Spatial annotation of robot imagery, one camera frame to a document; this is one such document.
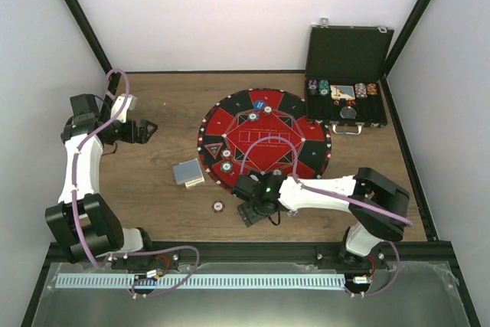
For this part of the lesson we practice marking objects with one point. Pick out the triangular all in token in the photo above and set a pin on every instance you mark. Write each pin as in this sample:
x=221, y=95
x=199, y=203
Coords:
x=214, y=149

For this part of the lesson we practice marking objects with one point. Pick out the round red black poker mat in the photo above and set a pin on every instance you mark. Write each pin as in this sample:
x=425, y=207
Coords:
x=284, y=140

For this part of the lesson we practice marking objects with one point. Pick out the card deck in case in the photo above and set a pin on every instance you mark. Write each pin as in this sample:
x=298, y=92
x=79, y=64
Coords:
x=341, y=92

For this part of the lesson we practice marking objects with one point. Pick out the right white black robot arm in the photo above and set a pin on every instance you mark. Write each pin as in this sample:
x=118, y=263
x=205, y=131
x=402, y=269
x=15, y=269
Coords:
x=378, y=204

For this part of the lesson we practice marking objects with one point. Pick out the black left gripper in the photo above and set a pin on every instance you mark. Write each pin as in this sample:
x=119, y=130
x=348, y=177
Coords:
x=142, y=137

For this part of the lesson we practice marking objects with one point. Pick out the red brown chip stack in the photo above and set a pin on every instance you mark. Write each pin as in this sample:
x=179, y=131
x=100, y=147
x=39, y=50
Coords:
x=218, y=207

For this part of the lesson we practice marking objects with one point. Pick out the teal chip stack in case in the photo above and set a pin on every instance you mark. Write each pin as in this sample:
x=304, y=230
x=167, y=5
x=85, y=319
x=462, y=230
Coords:
x=324, y=87

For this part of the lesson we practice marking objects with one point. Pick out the playing card deck with box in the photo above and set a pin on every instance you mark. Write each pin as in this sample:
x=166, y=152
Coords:
x=188, y=173

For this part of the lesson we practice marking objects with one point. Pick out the purple chip stack in case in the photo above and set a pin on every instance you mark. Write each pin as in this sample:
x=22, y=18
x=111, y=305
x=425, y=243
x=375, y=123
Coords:
x=313, y=87

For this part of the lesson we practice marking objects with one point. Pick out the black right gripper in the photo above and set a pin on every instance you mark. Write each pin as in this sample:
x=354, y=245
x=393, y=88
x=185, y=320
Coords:
x=249, y=214

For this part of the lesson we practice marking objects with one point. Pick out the black poker chip case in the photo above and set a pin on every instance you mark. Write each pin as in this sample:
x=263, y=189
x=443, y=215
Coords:
x=346, y=55

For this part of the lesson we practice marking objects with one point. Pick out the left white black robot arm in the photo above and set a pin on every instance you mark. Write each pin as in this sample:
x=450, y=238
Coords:
x=82, y=222

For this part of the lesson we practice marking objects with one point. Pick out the light blue slotted cable duct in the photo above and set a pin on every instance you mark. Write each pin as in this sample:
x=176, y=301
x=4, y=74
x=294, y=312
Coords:
x=202, y=281

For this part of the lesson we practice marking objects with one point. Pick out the orange chip stack in case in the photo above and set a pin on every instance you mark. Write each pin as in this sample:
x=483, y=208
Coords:
x=372, y=89

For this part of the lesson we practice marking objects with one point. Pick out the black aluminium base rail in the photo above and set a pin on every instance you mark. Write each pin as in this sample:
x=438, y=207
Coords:
x=312, y=252

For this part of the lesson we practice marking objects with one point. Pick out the blue small blind button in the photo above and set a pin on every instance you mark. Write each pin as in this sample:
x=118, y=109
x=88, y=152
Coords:
x=259, y=105

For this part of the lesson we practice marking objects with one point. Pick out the white chip stack in case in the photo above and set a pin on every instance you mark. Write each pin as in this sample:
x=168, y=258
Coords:
x=360, y=90

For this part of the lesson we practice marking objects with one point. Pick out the red dice in case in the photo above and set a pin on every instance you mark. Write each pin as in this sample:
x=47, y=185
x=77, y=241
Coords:
x=345, y=102

